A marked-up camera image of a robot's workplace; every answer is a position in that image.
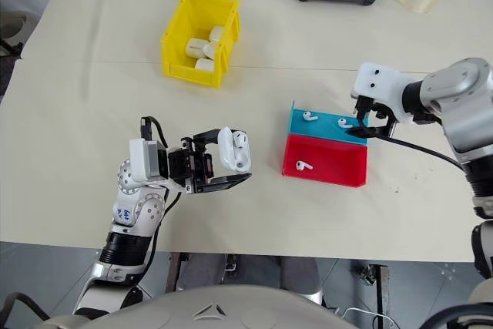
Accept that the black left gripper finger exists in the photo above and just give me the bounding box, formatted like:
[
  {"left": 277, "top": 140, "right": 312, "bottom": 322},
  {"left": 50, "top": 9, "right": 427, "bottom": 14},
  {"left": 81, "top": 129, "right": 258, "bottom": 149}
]
[
  {"left": 196, "top": 172, "right": 253, "bottom": 193},
  {"left": 192, "top": 126, "right": 232, "bottom": 146}
]

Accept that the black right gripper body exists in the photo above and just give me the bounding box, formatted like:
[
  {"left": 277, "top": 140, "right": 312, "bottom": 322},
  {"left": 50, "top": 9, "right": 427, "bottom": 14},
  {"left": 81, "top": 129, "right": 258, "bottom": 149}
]
[{"left": 354, "top": 94, "right": 397, "bottom": 136}]

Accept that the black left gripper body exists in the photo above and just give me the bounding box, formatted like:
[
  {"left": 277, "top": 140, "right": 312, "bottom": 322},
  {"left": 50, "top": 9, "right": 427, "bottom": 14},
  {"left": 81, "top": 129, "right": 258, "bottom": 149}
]
[{"left": 167, "top": 136, "right": 215, "bottom": 195}]

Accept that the yellow plastic bin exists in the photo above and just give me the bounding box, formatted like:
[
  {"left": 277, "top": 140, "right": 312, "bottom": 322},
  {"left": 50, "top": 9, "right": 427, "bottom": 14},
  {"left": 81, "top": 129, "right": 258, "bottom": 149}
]
[{"left": 160, "top": 0, "right": 242, "bottom": 89}]

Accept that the blue plastic tray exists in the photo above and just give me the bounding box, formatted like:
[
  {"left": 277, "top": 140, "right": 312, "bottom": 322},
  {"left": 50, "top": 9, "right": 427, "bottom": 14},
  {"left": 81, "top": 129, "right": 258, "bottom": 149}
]
[{"left": 286, "top": 100, "right": 373, "bottom": 148}]

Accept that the red plastic tray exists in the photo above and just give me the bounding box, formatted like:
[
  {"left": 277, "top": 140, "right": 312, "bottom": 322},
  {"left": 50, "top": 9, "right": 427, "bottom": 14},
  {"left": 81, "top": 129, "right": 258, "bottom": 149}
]
[{"left": 281, "top": 133, "right": 369, "bottom": 189}]

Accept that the dark metal table leg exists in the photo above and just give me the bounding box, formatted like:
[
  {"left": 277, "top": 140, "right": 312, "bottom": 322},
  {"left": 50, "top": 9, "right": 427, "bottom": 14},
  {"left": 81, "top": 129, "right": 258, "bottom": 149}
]
[
  {"left": 165, "top": 252, "right": 186, "bottom": 294},
  {"left": 375, "top": 263, "right": 391, "bottom": 329}
]

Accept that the grey robot torso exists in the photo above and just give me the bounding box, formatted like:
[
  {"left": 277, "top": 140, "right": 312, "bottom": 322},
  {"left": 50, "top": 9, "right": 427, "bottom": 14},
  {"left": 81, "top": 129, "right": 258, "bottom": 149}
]
[{"left": 34, "top": 284, "right": 350, "bottom": 329}]

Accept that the black curved tube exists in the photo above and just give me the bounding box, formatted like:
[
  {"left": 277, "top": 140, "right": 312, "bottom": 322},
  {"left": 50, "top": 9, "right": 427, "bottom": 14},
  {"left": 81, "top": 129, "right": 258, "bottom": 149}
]
[{"left": 0, "top": 291, "right": 52, "bottom": 325}]

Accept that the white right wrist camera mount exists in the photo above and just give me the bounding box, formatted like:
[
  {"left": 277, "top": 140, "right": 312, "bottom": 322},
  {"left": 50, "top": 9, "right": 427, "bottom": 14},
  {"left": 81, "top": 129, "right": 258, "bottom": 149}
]
[{"left": 350, "top": 62, "right": 410, "bottom": 122}]

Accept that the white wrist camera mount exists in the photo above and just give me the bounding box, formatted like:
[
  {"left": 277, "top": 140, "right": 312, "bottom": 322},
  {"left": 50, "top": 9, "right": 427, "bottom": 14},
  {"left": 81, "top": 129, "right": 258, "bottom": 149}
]
[
  {"left": 129, "top": 138, "right": 170, "bottom": 184},
  {"left": 350, "top": 62, "right": 410, "bottom": 122}
]

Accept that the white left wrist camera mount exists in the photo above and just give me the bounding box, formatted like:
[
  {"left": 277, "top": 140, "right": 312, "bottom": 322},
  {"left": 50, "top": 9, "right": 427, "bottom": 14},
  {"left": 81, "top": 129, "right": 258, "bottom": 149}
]
[{"left": 129, "top": 138, "right": 170, "bottom": 184}]

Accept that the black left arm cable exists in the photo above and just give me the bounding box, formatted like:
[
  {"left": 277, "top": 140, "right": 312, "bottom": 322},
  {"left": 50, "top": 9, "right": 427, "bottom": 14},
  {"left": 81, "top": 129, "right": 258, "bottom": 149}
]
[{"left": 139, "top": 116, "right": 183, "bottom": 280}]

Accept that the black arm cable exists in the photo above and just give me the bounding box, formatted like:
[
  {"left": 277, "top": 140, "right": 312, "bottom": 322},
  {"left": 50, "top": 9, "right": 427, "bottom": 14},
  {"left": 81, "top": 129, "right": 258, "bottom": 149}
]
[
  {"left": 139, "top": 116, "right": 183, "bottom": 280},
  {"left": 379, "top": 133, "right": 468, "bottom": 171}
]

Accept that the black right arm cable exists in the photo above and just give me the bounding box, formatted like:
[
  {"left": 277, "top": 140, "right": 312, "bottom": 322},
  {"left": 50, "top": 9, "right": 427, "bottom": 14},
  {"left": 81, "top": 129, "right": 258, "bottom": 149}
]
[{"left": 379, "top": 133, "right": 468, "bottom": 171}]

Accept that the thin white cable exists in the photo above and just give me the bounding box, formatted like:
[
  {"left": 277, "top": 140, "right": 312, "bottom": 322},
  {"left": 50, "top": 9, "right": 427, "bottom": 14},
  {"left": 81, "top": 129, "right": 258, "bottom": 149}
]
[{"left": 341, "top": 307, "right": 398, "bottom": 329}]

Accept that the chair with dark frame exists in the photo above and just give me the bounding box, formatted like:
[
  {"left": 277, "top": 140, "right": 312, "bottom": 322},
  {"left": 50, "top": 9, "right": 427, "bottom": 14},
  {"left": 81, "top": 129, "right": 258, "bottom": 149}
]
[{"left": 0, "top": 8, "right": 32, "bottom": 61}]

